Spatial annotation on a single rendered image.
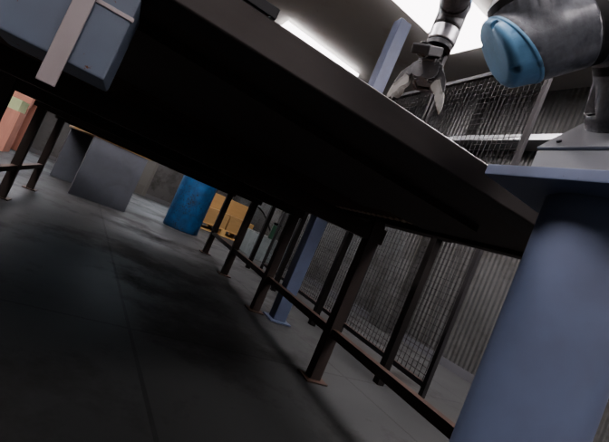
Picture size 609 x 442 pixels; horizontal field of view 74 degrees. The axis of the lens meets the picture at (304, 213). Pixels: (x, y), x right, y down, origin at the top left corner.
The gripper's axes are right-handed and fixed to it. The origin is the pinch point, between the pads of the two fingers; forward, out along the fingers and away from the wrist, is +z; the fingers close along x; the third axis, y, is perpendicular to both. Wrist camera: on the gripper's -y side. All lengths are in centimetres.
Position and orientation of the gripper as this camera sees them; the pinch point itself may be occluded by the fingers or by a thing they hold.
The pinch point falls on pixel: (410, 108)
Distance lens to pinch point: 113.1
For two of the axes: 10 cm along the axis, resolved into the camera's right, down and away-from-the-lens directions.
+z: -3.9, 9.2, -0.5
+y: 4.2, 2.3, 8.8
